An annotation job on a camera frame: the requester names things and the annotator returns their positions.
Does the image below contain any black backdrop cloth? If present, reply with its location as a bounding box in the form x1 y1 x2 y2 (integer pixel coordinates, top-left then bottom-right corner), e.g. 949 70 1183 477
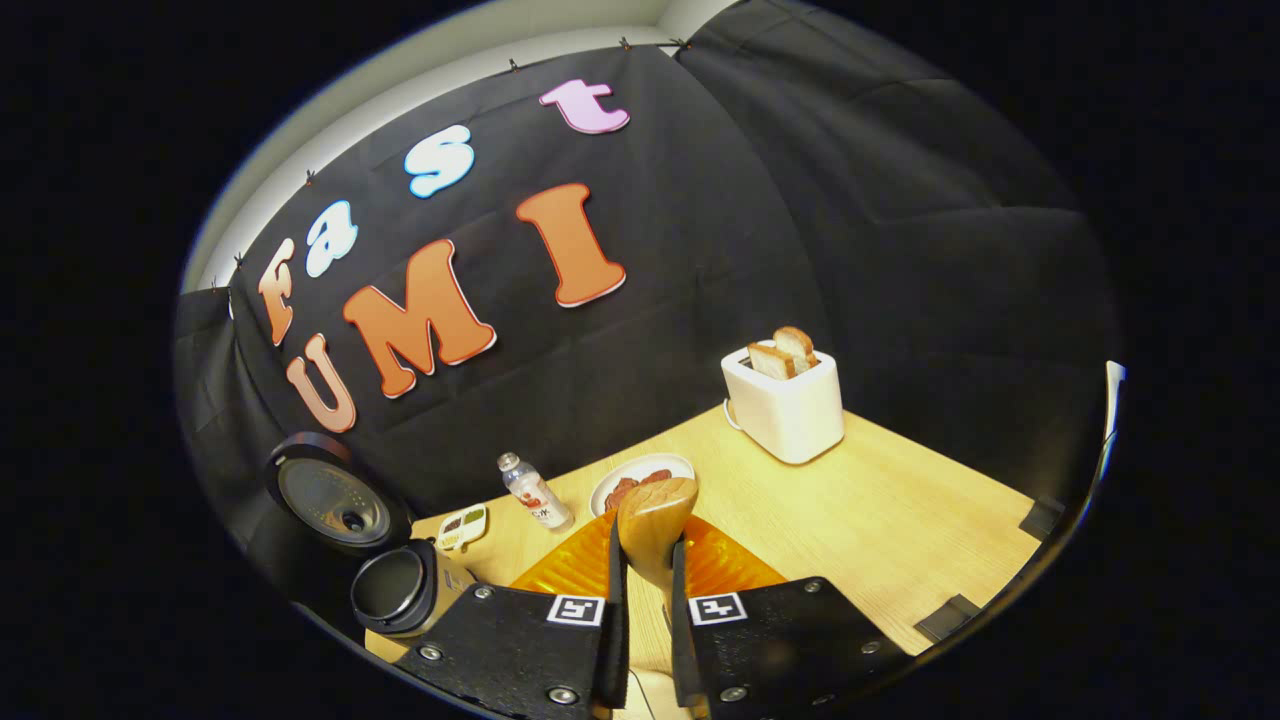
175 0 1121 601

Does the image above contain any dark grey rice cooker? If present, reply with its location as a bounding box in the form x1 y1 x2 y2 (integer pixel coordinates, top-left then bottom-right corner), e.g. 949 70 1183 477
265 432 479 639

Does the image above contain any wooden spoon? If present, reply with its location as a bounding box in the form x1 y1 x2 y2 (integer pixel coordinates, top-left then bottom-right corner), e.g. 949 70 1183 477
615 477 699 641

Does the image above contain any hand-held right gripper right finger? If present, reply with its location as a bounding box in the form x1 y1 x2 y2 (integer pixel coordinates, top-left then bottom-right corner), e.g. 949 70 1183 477
668 515 916 716

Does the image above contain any white round plate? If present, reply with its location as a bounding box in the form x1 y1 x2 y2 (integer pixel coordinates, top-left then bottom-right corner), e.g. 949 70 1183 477
589 453 696 516

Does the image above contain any black table edge bracket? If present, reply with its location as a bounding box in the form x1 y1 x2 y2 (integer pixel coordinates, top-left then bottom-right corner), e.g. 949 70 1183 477
1020 497 1066 541
915 594 981 643

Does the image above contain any white toaster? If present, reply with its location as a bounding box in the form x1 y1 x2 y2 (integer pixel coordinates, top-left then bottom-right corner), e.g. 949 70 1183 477
720 340 846 466

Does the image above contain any small white divided dish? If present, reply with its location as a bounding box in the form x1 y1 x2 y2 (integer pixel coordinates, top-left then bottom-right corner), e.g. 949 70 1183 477
437 503 489 553

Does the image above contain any clear bottle with red label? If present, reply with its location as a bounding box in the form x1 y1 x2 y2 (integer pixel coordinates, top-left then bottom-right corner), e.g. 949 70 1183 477
497 452 576 533

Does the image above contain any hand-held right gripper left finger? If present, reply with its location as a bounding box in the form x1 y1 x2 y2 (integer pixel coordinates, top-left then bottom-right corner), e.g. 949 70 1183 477
395 510 631 720

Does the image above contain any toasted bread slice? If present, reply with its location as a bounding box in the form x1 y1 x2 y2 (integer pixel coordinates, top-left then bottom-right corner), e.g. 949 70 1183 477
747 342 796 381
773 326 819 373

